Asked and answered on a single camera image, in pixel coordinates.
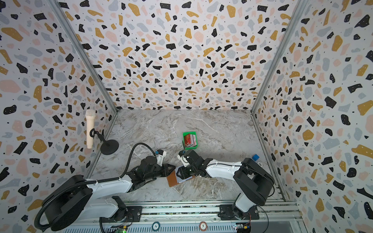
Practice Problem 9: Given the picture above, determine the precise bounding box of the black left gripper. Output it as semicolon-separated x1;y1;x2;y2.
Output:
146;163;179;182

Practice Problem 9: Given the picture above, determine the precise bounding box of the brown leather card holder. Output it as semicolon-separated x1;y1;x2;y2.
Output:
167;171;195;187

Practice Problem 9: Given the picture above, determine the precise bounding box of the red VIP card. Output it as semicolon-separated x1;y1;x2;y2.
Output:
184;134;192;148

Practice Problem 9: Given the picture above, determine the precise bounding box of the green plastic card tray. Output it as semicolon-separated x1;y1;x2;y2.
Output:
183;132;198;150

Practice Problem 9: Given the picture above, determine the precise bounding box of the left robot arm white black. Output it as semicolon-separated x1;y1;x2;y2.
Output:
34;156;176;231

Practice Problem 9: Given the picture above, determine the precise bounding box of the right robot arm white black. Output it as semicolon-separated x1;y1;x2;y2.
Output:
176;150;275;220

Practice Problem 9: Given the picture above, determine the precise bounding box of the stack of cards in tray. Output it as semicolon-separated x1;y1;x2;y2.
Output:
190;134;197;147

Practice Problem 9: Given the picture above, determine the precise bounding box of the black microphone stand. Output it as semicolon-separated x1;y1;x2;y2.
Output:
91;129;119;155

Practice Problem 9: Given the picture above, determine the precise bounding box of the blue cube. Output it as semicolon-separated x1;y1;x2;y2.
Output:
252;154;259;161

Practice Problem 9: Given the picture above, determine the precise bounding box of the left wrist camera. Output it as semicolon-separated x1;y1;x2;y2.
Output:
155;150;167;166

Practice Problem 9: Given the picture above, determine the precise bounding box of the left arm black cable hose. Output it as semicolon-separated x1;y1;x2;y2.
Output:
34;142;158;231

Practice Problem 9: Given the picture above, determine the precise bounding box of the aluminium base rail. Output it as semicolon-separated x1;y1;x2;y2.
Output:
52;200;309;233

